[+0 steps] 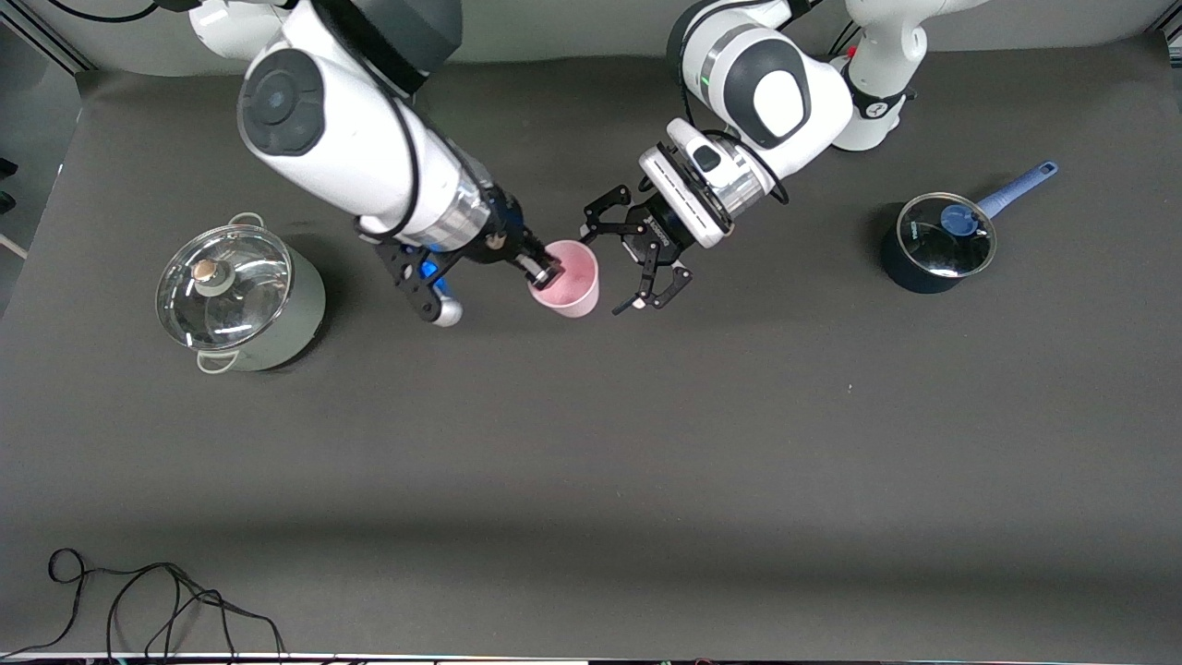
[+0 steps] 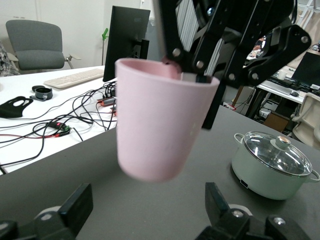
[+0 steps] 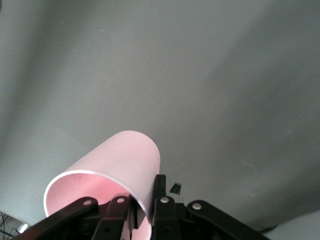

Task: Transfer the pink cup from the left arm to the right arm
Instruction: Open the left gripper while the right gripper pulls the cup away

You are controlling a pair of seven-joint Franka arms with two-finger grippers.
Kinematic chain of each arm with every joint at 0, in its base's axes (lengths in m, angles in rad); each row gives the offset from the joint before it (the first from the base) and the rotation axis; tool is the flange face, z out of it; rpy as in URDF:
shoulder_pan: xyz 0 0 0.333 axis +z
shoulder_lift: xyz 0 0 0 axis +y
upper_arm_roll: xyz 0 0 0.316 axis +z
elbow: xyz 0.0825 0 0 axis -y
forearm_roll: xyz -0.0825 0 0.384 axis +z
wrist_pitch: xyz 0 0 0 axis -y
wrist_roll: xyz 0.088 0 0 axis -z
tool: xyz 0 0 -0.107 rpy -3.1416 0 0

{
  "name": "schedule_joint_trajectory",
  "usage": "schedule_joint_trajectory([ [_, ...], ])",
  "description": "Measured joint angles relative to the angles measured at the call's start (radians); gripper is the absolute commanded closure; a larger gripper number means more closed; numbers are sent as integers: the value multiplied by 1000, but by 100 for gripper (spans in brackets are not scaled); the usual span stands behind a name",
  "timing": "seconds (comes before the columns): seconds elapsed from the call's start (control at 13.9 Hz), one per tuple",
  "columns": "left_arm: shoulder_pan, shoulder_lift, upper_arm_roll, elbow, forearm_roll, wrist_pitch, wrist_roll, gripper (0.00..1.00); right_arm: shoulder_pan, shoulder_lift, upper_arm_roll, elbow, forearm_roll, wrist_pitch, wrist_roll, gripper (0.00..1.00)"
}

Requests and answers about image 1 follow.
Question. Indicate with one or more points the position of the glass lid with blue knob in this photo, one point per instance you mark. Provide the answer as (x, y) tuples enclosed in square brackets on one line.
[(946, 245)]

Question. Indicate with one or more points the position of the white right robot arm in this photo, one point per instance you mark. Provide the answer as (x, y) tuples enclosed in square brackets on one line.
[(342, 139)]

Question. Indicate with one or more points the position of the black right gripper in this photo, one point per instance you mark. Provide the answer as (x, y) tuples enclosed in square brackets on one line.
[(507, 235)]

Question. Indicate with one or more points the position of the grey-green stock pot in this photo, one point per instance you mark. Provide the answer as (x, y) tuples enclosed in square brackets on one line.
[(295, 314)]

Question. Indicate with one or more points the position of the dark blue saucepan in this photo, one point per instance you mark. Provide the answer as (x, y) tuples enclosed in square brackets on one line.
[(910, 272)]

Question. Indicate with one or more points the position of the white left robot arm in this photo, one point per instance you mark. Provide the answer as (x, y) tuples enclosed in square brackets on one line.
[(785, 92)]

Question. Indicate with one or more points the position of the glass lid with metal knob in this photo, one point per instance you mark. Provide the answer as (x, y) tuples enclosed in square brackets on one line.
[(226, 291)]

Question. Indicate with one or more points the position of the pink plastic cup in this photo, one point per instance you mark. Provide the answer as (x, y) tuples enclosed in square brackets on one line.
[(577, 282)]

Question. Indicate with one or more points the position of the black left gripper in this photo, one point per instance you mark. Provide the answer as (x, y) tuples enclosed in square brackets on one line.
[(648, 233)]

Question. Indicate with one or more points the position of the aluminium frame rail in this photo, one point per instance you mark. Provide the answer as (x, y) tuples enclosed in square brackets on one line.
[(46, 37)]

